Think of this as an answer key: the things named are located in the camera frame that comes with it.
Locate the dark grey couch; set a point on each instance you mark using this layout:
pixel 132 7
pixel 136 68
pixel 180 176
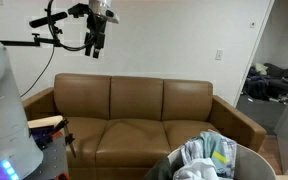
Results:
pixel 279 75

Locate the black orange bar clamp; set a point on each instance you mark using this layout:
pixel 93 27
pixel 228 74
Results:
pixel 70 139

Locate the black stereo camera bar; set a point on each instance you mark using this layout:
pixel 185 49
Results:
pixel 47 19

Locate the purple plastic object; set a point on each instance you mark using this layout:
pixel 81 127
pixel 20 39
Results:
pixel 40 134

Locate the white wall thermostat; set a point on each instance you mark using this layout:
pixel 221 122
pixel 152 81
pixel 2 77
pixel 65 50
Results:
pixel 252 25

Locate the pale green cloth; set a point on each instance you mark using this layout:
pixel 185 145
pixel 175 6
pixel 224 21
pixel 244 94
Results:
pixel 261 68

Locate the grey laundry basket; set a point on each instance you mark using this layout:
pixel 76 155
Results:
pixel 250 165

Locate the white cloth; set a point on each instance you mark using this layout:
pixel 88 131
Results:
pixel 197 170

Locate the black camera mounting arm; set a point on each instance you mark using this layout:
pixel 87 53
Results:
pixel 20 42

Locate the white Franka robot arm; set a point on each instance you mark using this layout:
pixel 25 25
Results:
pixel 0 116

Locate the light wooden board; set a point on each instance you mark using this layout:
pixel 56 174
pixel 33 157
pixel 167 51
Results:
pixel 44 121

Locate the brown leather couch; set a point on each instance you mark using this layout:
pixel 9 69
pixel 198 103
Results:
pixel 134 140

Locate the white light switch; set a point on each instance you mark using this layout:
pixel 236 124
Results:
pixel 219 55

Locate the dark blue clothes pile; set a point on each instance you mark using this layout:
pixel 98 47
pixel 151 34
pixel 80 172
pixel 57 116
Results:
pixel 255 85

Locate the plaid light blue shirt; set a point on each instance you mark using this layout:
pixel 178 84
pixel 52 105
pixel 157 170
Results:
pixel 190 150

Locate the teal cloth with yellow tag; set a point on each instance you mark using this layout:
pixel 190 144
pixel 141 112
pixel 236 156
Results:
pixel 212 143

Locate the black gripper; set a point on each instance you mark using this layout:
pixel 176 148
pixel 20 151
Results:
pixel 99 28

